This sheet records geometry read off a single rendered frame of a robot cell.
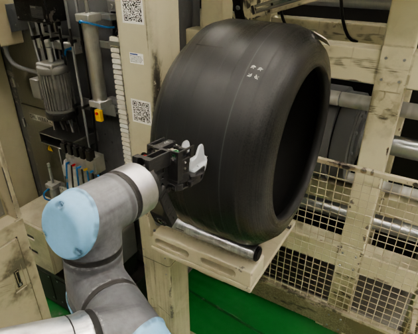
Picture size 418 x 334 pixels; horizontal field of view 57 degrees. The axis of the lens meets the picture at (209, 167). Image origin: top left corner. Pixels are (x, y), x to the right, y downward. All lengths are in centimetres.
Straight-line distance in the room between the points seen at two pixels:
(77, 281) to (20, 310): 94
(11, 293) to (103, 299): 94
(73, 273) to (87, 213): 11
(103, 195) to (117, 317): 17
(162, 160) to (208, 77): 26
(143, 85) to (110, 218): 65
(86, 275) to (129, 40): 72
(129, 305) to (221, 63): 54
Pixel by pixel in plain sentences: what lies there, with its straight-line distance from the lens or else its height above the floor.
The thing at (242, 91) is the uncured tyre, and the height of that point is 139.
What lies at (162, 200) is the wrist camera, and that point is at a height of 125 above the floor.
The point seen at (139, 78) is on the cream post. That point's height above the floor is 132.
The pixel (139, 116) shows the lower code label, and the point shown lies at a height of 120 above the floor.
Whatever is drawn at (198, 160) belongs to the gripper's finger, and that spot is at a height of 128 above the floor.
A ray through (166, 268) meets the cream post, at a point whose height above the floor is 61.
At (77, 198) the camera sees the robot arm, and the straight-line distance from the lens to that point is 56.
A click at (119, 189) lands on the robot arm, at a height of 133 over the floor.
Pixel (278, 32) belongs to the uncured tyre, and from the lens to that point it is 93.
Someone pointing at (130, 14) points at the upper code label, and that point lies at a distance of 113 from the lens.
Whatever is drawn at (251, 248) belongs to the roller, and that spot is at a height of 92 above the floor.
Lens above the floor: 164
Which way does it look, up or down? 29 degrees down
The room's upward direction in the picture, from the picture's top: straight up
